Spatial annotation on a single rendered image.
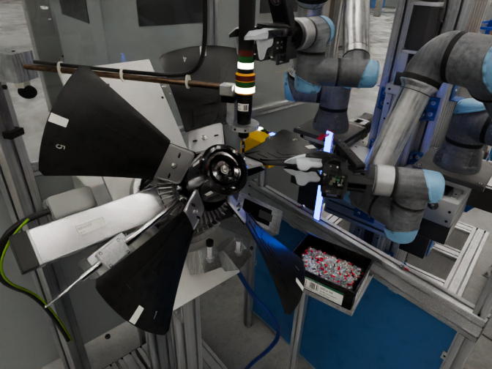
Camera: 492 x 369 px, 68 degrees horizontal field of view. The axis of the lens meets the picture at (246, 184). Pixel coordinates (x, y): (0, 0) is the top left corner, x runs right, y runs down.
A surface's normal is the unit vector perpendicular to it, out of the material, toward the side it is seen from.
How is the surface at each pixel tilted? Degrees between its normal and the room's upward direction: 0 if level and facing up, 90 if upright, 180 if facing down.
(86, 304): 90
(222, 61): 38
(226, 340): 0
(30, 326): 90
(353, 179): 6
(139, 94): 50
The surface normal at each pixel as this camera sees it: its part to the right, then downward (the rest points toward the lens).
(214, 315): 0.03, -0.86
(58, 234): 0.52, -0.25
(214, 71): -0.07, -0.34
